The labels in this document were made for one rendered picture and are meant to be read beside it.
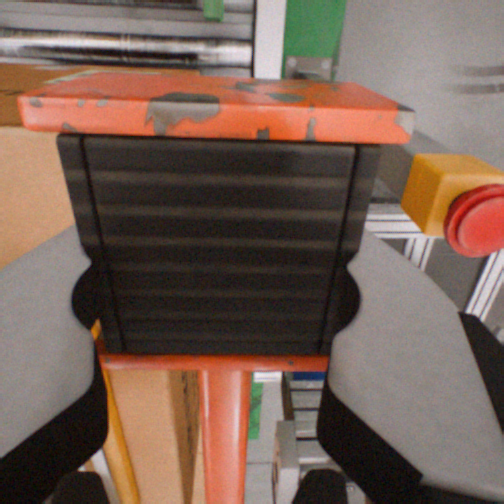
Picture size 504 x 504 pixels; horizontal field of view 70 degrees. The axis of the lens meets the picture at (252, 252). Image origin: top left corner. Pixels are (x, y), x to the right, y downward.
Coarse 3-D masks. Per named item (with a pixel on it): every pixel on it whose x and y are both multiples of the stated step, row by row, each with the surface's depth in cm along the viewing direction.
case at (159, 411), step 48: (0, 96) 31; (0, 144) 23; (48, 144) 23; (0, 192) 25; (48, 192) 25; (0, 240) 26; (144, 384) 35; (192, 384) 55; (144, 432) 39; (192, 432) 57; (144, 480) 45; (192, 480) 58
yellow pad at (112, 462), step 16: (96, 336) 31; (112, 400) 35; (112, 416) 35; (112, 432) 36; (112, 448) 38; (96, 464) 38; (112, 464) 39; (128, 464) 41; (112, 480) 40; (128, 480) 42; (112, 496) 42; (128, 496) 43
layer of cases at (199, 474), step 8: (200, 424) 128; (200, 432) 131; (200, 440) 133; (200, 448) 136; (200, 456) 139; (200, 464) 142; (200, 472) 145; (200, 480) 148; (200, 488) 152; (200, 496) 155
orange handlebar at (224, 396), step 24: (216, 384) 14; (240, 384) 14; (216, 408) 15; (240, 408) 15; (216, 432) 16; (240, 432) 16; (216, 456) 17; (240, 456) 17; (216, 480) 18; (240, 480) 18
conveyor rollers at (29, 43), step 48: (0, 0) 64; (48, 0) 63; (96, 0) 63; (144, 0) 63; (192, 0) 63; (240, 0) 63; (0, 48) 66; (48, 48) 66; (96, 48) 66; (144, 48) 66; (192, 48) 67; (240, 48) 67
